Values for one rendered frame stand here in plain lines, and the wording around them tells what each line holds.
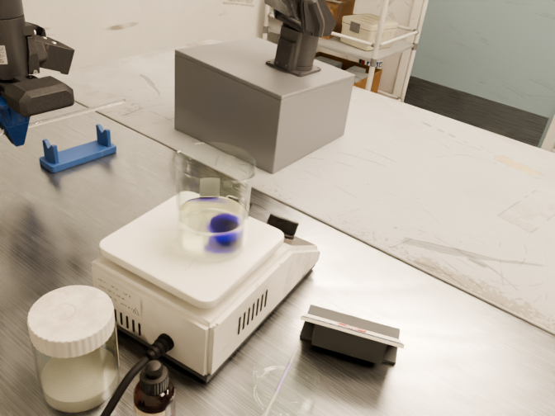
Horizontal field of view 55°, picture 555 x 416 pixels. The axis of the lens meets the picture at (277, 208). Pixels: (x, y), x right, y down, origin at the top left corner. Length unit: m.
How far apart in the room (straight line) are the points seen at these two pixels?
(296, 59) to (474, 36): 2.66
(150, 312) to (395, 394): 0.22
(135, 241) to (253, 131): 0.34
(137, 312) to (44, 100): 0.26
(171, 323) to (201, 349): 0.03
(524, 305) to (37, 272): 0.51
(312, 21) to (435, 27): 2.73
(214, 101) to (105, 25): 1.43
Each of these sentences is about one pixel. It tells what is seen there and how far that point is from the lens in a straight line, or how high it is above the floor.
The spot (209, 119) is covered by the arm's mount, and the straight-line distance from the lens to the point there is 0.80.
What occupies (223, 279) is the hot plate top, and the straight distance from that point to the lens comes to 0.42.
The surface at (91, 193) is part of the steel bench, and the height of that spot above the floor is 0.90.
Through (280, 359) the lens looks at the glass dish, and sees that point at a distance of 0.47.
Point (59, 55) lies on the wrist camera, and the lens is 0.70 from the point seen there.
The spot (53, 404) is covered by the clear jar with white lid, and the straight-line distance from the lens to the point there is 0.46.
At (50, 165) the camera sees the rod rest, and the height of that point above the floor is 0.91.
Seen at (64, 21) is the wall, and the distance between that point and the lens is 2.08.
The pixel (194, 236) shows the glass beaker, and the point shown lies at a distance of 0.43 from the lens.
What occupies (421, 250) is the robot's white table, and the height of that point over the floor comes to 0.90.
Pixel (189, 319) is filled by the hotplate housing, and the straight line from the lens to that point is 0.42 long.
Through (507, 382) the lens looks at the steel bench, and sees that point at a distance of 0.54.
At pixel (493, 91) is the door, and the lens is 3.43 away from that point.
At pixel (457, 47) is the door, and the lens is 3.45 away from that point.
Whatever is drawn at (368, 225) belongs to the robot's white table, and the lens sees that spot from 0.68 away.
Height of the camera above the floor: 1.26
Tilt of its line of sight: 32 degrees down
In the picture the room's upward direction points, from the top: 7 degrees clockwise
